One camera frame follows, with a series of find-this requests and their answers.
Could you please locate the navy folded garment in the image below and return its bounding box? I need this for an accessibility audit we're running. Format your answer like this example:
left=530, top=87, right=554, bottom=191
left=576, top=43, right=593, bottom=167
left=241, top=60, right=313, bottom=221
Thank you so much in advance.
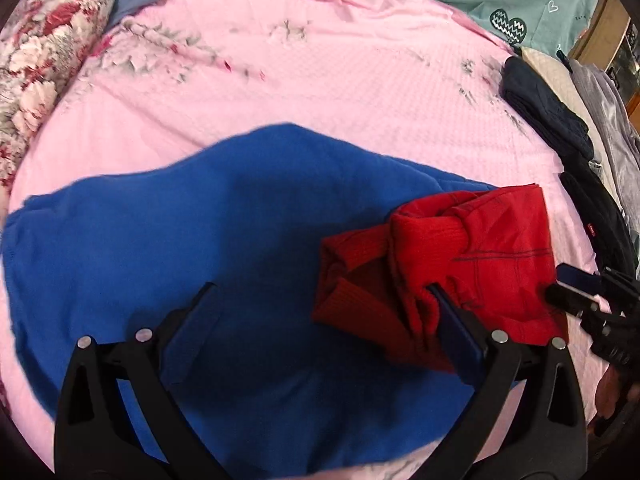
left=501, top=55, right=596, bottom=161

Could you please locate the grey garment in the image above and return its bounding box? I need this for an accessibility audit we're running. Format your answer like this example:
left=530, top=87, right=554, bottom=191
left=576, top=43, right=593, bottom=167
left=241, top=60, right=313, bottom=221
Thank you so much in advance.
left=567, top=57, right=640, bottom=221

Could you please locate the pink floral blanket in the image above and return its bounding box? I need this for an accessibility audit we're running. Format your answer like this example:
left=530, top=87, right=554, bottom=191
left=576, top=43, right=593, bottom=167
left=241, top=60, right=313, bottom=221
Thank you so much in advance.
left=0, top=0, right=601, bottom=480

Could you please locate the black garment with red tag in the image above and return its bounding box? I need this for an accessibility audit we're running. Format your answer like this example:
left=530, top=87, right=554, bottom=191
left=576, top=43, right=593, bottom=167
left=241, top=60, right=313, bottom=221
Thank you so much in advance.
left=557, top=155, right=640, bottom=281

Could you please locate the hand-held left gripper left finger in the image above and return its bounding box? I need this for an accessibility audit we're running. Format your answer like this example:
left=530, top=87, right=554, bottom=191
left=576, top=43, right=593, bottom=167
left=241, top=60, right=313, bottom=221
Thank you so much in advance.
left=52, top=282, right=221, bottom=480

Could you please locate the wooden furniture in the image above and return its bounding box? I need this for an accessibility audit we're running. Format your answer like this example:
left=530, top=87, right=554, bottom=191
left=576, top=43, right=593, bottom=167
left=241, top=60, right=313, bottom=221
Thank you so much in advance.
left=570, top=0, right=640, bottom=86

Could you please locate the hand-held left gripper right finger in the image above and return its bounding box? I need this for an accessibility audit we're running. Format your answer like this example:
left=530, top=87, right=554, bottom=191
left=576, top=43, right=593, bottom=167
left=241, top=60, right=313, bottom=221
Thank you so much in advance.
left=427, top=284, right=588, bottom=480

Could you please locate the red floral pillow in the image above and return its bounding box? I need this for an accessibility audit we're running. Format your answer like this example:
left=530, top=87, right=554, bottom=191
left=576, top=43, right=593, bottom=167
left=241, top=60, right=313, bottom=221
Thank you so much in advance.
left=0, top=0, right=116, bottom=191

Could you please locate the blue fleece garment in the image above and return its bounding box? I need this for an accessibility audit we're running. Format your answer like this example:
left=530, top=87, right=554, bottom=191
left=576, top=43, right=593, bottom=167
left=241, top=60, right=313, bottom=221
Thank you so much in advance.
left=2, top=122, right=571, bottom=480

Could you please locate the cream fabric piece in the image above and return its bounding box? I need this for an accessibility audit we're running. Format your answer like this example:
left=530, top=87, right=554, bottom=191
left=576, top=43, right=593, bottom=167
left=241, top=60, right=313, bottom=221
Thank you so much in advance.
left=520, top=46, right=576, bottom=106

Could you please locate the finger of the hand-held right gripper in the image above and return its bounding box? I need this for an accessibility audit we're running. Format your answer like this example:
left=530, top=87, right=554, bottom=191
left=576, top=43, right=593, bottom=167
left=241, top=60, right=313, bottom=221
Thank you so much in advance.
left=556, top=262, right=603, bottom=296
left=544, top=285, right=601, bottom=316

